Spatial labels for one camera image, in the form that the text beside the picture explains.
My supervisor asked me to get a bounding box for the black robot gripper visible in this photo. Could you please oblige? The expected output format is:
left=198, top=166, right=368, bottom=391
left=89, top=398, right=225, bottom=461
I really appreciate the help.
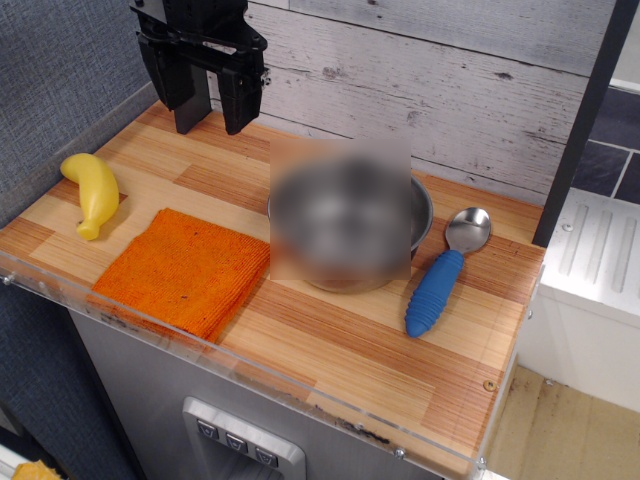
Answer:
left=130, top=1, right=270, bottom=135

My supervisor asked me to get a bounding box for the silver metal bowl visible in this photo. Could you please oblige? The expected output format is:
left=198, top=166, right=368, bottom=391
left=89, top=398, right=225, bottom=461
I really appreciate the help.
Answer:
left=268, top=175, right=434, bottom=293

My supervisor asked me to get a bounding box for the yellow plastic banana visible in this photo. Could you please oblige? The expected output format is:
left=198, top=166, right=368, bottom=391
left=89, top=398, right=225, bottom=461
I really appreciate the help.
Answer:
left=60, top=153, right=120, bottom=241

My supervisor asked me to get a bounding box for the orange folded cloth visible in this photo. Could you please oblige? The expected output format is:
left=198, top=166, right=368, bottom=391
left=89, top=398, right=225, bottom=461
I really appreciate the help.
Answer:
left=90, top=208, right=270, bottom=343

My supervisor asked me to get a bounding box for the silver toy cabinet front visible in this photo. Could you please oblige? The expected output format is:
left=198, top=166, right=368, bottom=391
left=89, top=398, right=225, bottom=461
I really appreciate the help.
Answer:
left=71, top=312, right=431, bottom=479

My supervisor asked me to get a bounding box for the clear acrylic front guard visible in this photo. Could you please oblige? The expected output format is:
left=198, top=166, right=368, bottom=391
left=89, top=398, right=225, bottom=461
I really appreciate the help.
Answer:
left=1, top=254, right=488, bottom=479

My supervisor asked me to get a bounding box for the grey button dispenser panel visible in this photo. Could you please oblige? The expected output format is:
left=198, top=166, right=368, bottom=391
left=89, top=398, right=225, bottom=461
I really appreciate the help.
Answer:
left=182, top=397, right=307, bottom=479

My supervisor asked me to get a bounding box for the yellow object bottom left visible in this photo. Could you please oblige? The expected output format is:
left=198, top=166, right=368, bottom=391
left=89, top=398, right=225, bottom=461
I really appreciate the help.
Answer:
left=11, top=461, right=62, bottom=480

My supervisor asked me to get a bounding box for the white toy sink unit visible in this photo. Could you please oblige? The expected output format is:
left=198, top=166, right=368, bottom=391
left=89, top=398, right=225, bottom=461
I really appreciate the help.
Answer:
left=517, top=189, right=639, bottom=411

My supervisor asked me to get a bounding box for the dark left frame post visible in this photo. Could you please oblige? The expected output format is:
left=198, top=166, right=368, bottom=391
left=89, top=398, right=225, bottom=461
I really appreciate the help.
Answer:
left=174, top=66, right=211, bottom=135

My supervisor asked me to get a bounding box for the dark frame post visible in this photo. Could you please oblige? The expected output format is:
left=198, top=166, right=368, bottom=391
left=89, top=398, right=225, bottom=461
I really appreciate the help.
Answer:
left=174, top=66, right=211, bottom=135
left=532, top=0, right=639, bottom=247

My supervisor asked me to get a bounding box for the blue handled metal spoon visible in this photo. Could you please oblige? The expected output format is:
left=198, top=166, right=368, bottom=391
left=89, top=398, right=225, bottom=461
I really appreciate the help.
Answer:
left=405, top=207, right=492, bottom=338

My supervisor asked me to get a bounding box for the dark right frame post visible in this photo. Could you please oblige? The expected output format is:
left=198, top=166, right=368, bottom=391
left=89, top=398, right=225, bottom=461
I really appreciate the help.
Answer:
left=532, top=0, right=639, bottom=247

